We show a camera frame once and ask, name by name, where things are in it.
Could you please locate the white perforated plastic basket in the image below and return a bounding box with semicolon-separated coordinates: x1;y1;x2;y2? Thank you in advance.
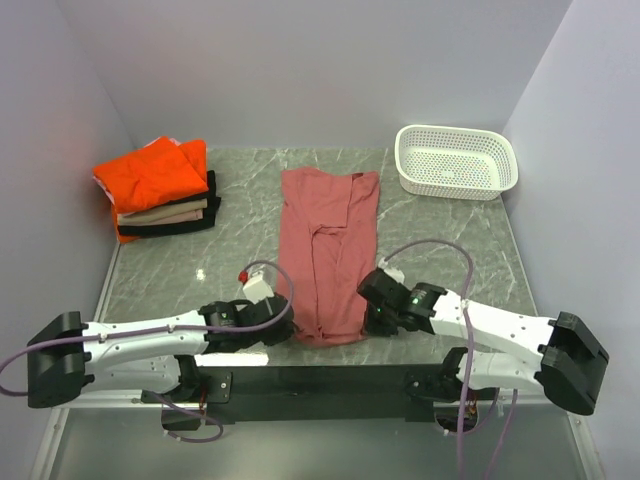
394;124;519;201

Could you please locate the beige folded t shirt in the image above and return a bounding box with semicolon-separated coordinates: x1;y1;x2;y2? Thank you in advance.
116;199;208;226

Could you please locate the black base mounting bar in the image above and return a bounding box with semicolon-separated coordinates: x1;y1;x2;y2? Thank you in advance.
164;364;462;424

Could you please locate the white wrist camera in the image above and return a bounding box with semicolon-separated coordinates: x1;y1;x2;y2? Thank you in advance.
377;258;405;283
238;269;274;304

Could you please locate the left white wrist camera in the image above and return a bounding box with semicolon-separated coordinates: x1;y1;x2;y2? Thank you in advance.
238;269;274;304

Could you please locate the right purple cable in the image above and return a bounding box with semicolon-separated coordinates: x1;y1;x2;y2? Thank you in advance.
375;239;519;480

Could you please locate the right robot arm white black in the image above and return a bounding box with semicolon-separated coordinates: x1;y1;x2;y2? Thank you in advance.
357;268;609;416

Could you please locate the orange folded t shirt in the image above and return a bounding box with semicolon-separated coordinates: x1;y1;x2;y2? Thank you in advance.
93;136;209;244

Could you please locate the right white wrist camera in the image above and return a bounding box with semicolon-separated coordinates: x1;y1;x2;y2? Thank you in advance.
377;258;405;283

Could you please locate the aluminium rail frame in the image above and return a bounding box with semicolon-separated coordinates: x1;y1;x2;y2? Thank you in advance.
52;239;584;411

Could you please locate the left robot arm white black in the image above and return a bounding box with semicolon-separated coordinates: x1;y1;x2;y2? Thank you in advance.
27;294;294;409

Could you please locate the pink red t shirt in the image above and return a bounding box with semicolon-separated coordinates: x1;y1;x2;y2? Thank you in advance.
278;167;380;347

